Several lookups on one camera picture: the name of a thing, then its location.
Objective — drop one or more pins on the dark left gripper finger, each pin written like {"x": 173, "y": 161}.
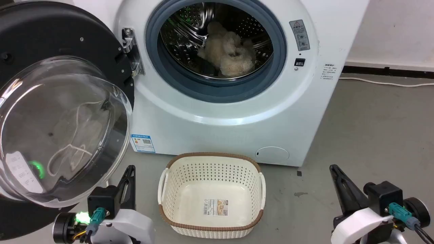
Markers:
{"x": 133, "y": 189}
{"x": 122, "y": 193}

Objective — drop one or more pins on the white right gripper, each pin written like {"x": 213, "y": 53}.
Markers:
{"x": 356, "y": 225}

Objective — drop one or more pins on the black washer door glass bowl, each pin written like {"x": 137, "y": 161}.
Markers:
{"x": 64, "y": 40}

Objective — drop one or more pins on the white front-load washing machine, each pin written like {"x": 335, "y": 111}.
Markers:
{"x": 217, "y": 132}

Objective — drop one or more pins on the metal door hinge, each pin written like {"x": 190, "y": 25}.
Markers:
{"x": 130, "y": 47}

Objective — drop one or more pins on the black door latch slot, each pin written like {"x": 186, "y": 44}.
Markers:
{"x": 299, "y": 62}

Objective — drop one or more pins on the blue energy label sticker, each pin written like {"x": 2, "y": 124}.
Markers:
{"x": 142, "y": 143}

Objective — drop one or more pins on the cream laundry basket brown rim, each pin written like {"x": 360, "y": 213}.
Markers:
{"x": 212, "y": 183}

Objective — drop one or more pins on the paper label in basket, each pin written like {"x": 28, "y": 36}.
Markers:
{"x": 216, "y": 207}

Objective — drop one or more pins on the round filter cover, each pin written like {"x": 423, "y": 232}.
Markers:
{"x": 272, "y": 155}

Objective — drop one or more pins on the printed text label on washer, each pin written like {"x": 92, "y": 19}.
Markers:
{"x": 329, "y": 71}

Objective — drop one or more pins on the black baseboard strip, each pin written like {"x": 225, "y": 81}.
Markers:
{"x": 386, "y": 72}

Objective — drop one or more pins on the beige fluffy garment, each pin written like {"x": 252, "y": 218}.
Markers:
{"x": 227, "y": 54}

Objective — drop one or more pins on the grey warning sticker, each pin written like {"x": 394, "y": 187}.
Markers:
{"x": 299, "y": 35}

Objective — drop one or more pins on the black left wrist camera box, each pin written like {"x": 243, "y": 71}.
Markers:
{"x": 101, "y": 201}

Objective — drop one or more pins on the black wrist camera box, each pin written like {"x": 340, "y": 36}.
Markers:
{"x": 101, "y": 201}
{"x": 385, "y": 198}

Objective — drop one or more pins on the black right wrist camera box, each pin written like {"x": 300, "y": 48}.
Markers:
{"x": 385, "y": 198}

